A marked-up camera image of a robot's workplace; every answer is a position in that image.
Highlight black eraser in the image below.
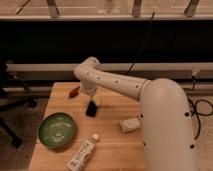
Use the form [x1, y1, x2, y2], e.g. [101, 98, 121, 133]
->
[86, 101, 97, 117]

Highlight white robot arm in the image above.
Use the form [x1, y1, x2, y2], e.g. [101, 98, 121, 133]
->
[74, 57, 198, 171]

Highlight red brown marker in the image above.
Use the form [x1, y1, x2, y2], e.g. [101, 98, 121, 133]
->
[69, 86, 80, 98]

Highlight green plate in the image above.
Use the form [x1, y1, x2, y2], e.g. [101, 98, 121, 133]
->
[38, 112, 77, 149]

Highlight white plastic bottle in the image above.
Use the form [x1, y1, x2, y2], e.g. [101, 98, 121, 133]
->
[66, 134, 99, 171]

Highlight black office chair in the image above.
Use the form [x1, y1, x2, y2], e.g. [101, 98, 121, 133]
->
[0, 61, 38, 149]

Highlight black floor cable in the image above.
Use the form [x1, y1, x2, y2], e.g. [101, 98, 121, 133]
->
[187, 74, 213, 141]

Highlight black hanging cable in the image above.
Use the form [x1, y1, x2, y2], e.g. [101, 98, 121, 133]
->
[124, 11, 156, 77]

